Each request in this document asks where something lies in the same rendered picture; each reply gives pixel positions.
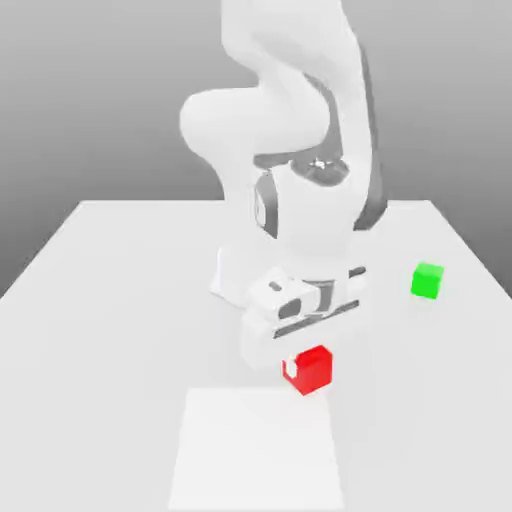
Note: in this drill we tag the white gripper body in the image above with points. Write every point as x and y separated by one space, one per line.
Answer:
260 340

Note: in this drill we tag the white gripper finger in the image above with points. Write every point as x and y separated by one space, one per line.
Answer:
290 367

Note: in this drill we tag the small red cube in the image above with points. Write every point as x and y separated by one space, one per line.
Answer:
314 370

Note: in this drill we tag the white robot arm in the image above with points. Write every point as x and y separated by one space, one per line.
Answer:
296 100

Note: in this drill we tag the small green cube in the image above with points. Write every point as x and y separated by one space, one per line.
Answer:
427 281

